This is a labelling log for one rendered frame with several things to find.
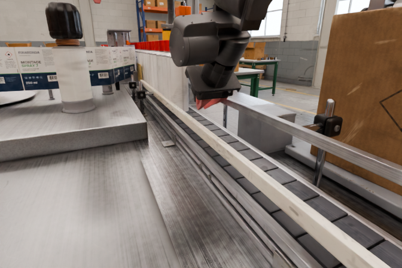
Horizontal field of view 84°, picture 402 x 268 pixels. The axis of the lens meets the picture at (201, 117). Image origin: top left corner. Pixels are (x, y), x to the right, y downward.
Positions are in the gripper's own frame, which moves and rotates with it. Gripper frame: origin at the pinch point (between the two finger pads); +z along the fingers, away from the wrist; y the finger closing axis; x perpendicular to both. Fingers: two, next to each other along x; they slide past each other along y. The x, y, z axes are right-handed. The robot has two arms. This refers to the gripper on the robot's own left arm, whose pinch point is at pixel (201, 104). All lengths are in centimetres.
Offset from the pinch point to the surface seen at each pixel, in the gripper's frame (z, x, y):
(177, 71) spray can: 3.6, -14.5, 1.1
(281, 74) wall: 359, -335, -500
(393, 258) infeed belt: -19.5, 33.2, -2.0
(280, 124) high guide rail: -15.0, 15.6, -2.8
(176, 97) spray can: 9.4, -10.3, 1.5
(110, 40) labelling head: 38, -71, 13
